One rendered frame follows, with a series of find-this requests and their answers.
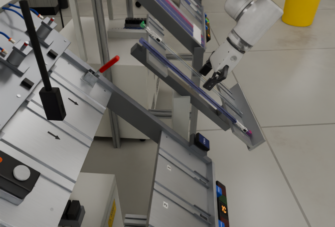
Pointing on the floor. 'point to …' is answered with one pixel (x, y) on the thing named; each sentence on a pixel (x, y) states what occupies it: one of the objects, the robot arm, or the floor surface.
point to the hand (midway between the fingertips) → (205, 79)
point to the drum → (304, 4)
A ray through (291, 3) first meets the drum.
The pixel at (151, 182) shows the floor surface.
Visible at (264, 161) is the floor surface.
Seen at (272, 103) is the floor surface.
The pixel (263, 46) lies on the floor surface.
